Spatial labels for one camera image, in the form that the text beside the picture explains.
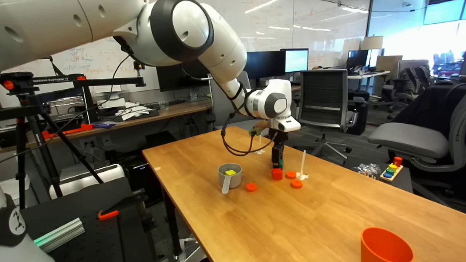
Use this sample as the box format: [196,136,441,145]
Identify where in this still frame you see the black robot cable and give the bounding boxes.
[218,113,266,159]

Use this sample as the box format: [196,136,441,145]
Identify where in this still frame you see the clear plastic item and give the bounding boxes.
[355,164,382,180]

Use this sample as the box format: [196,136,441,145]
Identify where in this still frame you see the grey office chair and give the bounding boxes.
[366,92,466,206]
[208,72,273,140]

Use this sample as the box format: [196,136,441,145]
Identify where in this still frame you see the lit computer monitor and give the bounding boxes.
[282,47,310,76]

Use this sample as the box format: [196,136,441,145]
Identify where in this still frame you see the black computer monitor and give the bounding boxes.
[244,50,285,84]

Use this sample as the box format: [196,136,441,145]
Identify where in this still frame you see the black mesh office chair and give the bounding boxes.
[295,69,363,162]

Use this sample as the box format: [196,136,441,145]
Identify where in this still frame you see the black cart platform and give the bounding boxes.
[20,177,158,262]

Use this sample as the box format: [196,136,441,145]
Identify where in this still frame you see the colourful stacking toy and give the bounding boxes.
[378,156,404,184]

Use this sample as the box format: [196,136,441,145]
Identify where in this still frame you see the black tripod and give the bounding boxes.
[0,72,146,212]

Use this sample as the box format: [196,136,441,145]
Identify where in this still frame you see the white lamp shade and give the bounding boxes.
[361,36,384,52]

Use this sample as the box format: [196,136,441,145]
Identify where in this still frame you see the dark distant monitor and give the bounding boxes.
[345,49,369,73]

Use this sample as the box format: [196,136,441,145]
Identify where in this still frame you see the white box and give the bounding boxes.
[47,95,87,119]

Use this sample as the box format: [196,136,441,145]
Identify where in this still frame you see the black white rounded object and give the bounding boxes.
[0,191,55,262]

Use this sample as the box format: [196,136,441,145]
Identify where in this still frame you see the black background office chair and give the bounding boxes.
[384,65,433,114]

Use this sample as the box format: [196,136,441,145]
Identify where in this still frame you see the aluminium bar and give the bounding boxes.
[31,218,87,255]

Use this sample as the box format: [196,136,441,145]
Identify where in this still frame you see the wide black monitor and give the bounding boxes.
[155,60,213,94]

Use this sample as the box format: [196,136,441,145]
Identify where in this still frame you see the black clamp orange handle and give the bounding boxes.
[96,188,146,223]

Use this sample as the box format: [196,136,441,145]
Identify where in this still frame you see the grey measuring cup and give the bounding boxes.
[215,162,243,197]

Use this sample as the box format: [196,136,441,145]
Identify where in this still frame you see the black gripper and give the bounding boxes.
[267,127,291,170]

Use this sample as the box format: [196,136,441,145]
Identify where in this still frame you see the white peg stand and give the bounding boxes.
[253,133,267,158]
[295,149,310,184]

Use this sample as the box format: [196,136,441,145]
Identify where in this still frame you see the orange plastic cup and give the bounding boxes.
[359,228,414,262]

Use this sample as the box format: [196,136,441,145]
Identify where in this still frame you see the white papers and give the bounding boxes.
[113,101,157,123]

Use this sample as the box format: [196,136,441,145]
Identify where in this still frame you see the long wooden desk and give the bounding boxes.
[23,85,302,148]

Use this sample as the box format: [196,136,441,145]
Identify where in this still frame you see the orange flat tool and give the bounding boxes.
[40,123,94,143]

